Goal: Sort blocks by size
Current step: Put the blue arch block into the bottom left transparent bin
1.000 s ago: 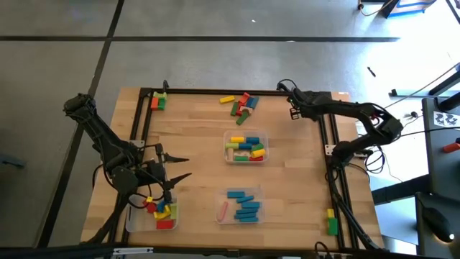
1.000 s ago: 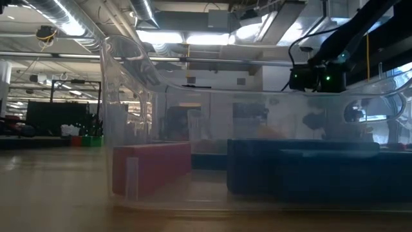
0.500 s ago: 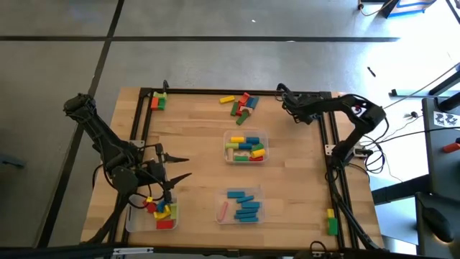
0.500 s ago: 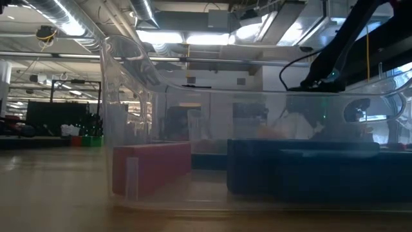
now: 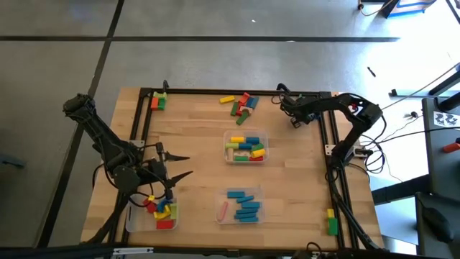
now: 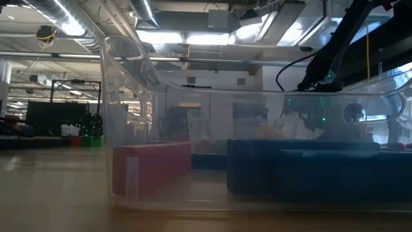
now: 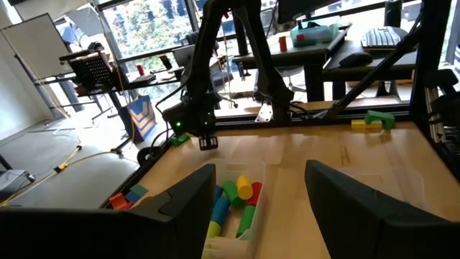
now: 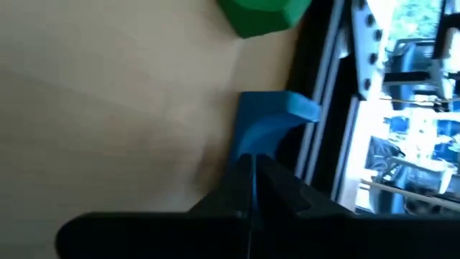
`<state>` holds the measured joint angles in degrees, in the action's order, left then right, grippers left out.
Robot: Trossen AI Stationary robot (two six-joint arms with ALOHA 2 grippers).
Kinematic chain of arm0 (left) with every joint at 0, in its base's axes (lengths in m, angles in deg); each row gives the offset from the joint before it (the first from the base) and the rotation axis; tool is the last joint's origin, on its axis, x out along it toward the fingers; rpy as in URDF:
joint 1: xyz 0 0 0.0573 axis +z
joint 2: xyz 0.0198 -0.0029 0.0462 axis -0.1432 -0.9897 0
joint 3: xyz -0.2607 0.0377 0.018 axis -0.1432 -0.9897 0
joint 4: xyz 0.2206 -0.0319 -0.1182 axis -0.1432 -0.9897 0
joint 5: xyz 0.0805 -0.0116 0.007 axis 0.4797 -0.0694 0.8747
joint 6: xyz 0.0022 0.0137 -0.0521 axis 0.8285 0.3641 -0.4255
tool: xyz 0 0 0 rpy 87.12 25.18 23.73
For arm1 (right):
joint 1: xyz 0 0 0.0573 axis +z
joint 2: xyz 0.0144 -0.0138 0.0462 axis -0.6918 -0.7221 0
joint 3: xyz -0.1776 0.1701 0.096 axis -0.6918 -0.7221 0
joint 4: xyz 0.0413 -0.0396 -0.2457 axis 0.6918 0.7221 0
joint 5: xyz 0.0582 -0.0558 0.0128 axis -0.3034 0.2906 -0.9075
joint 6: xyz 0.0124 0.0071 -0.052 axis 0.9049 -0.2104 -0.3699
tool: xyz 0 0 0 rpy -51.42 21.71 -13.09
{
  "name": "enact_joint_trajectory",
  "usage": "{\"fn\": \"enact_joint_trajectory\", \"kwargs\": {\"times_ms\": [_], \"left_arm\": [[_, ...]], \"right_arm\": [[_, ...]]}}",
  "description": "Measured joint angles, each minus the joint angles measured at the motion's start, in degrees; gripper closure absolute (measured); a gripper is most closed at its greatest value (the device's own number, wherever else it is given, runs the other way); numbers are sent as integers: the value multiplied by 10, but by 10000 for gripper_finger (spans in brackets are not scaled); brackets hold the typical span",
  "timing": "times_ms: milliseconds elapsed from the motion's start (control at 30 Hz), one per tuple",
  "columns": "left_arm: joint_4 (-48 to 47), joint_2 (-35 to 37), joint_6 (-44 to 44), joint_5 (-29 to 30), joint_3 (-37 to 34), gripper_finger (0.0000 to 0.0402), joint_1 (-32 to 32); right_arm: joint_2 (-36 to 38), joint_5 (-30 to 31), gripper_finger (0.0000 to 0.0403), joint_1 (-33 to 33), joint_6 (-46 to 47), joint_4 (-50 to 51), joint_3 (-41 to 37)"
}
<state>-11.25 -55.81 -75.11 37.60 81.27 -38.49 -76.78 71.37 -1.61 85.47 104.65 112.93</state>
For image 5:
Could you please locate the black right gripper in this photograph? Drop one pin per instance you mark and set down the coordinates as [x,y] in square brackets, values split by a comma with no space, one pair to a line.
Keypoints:
[303,108]

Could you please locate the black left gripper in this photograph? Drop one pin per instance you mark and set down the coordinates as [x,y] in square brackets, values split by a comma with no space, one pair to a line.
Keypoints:
[156,169]

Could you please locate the light green wooden block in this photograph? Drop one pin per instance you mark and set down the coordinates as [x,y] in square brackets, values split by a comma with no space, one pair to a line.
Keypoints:
[173,212]

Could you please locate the yellow wooden arch block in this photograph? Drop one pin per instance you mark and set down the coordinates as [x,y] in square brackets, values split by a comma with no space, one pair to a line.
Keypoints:
[161,216]

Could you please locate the red rectangular wooden block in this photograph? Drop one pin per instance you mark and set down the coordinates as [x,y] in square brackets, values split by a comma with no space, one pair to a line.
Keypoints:
[165,224]
[154,103]

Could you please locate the yellow wooden cylinder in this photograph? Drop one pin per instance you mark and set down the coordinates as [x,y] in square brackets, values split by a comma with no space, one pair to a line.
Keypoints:
[238,139]
[258,153]

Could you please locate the pink rectangular wooden block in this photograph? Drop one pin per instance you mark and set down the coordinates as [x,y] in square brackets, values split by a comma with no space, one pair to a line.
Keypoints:
[224,211]

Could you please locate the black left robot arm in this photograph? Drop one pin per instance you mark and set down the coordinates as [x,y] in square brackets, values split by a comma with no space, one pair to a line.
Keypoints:
[104,140]

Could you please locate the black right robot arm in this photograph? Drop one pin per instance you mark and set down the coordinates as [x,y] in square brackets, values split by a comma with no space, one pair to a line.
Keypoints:
[334,102]

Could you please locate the black table clamp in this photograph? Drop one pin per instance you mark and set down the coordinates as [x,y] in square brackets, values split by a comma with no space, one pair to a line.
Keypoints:
[165,85]
[282,86]

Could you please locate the teal rectangular wooden block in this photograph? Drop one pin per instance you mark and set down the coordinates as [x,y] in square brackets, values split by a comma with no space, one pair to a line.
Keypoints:
[254,102]

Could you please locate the clear plastic bin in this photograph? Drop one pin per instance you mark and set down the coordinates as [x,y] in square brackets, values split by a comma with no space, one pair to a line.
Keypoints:
[220,192]
[263,135]
[138,223]

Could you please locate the natural wooden arch block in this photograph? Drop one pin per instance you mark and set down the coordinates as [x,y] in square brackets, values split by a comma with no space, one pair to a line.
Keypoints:
[247,109]

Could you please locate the green rectangular wooden block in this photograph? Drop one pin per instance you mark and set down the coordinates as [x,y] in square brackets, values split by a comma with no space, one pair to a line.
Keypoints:
[162,104]
[234,108]
[332,226]
[242,118]

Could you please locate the blue wooden cylinder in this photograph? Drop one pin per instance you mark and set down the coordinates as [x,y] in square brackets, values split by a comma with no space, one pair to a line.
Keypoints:
[246,146]
[253,140]

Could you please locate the natural wooden cylinder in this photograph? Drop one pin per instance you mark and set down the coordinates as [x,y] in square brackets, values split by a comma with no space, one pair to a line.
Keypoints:
[230,154]

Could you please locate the yellow rectangular wooden block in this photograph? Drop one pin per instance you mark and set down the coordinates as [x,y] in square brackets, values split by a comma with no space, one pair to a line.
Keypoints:
[227,99]
[330,213]

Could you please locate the light green wooden cylinder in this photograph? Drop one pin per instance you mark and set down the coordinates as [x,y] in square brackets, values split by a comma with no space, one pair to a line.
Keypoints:
[231,146]

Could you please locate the light green rectangular block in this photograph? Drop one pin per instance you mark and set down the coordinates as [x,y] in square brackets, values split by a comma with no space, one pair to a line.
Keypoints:
[160,95]

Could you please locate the black pen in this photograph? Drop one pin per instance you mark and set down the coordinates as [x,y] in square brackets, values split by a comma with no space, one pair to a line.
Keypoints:
[371,71]

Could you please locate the blue and black box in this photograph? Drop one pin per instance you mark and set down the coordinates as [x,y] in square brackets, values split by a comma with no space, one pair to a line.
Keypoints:
[390,9]

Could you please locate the printed paper sheet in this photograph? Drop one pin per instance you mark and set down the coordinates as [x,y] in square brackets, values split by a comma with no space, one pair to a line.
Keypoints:
[445,118]

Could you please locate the dark desk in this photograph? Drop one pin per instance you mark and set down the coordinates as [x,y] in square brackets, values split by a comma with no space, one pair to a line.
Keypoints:
[442,172]

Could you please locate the orange marker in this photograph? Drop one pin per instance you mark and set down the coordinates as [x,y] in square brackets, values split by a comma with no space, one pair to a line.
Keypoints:
[451,147]

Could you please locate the black computer mouse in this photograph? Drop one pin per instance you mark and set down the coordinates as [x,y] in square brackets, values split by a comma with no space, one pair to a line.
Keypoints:
[436,223]

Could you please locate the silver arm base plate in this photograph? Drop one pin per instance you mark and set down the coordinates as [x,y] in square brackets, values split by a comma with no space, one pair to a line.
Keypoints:
[330,149]
[136,143]

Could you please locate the black aluminium table frame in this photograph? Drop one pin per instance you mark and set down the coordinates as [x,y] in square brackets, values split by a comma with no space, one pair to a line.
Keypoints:
[215,91]

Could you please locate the black desk leg frame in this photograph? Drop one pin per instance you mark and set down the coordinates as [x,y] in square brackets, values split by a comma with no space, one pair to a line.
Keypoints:
[413,92]

